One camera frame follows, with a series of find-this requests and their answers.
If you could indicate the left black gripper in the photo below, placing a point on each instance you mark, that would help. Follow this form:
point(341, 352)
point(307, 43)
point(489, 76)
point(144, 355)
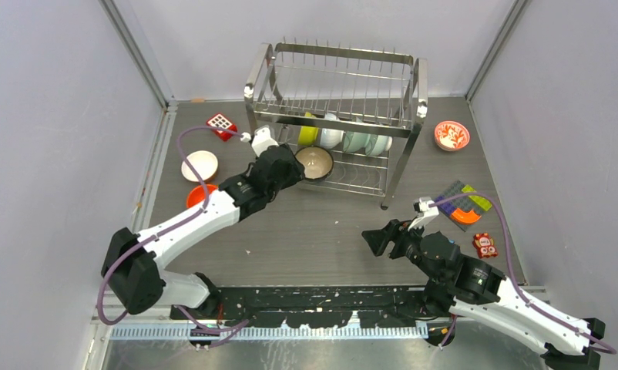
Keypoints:
point(296, 173)

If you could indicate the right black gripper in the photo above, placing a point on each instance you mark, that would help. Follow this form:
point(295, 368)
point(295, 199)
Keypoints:
point(394, 230)

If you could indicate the dark blue bowl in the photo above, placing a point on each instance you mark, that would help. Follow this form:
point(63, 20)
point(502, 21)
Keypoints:
point(318, 163)

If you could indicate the orange bowl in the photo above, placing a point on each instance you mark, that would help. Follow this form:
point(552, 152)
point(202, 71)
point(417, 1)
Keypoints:
point(208, 189)
point(194, 200)

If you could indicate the red white patterned bowl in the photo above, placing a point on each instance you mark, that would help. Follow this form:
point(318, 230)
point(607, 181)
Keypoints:
point(451, 136)

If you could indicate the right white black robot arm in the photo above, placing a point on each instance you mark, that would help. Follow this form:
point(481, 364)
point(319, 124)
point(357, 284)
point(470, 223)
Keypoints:
point(462, 285)

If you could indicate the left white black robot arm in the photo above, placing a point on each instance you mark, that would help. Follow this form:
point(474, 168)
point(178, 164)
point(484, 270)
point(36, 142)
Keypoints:
point(135, 263)

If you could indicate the white bowl in rack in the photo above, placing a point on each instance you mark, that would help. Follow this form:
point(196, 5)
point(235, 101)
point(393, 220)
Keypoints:
point(330, 138)

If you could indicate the steel two-tier dish rack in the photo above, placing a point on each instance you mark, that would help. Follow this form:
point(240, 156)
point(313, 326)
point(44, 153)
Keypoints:
point(382, 93)

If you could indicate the yellow bowl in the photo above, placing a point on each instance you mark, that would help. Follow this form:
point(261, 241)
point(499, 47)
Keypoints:
point(307, 135)

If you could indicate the purple brick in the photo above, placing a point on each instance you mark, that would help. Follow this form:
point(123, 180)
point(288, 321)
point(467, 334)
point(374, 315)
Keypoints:
point(442, 205)

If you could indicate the white bowl brown outside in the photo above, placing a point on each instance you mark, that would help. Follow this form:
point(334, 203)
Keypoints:
point(205, 164)

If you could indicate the red white grid block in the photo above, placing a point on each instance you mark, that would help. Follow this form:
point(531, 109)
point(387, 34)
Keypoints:
point(222, 126)

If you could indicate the pale green bowl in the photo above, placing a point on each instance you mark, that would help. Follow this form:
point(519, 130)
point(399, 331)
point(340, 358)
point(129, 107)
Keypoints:
point(377, 145)
point(355, 141)

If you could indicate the orange curved toy piece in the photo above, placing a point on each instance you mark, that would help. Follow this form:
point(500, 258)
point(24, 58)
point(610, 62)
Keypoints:
point(465, 217)

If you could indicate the grey building block plate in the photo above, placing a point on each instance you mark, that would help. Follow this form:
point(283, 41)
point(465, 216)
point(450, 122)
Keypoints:
point(462, 202)

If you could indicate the red cartoon toy block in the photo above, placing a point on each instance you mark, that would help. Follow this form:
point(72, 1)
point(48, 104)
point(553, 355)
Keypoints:
point(484, 245)

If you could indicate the lime green brick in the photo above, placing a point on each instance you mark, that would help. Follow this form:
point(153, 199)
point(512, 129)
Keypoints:
point(481, 202)

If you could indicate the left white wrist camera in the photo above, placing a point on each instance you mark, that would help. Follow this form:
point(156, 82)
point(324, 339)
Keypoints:
point(260, 140)

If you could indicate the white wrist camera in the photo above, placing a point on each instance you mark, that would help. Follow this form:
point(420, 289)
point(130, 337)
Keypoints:
point(260, 140)
point(426, 211)

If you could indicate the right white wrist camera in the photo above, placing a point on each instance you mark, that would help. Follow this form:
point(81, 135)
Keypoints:
point(426, 211)

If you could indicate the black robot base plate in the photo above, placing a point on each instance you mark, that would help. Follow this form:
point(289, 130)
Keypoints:
point(382, 306)

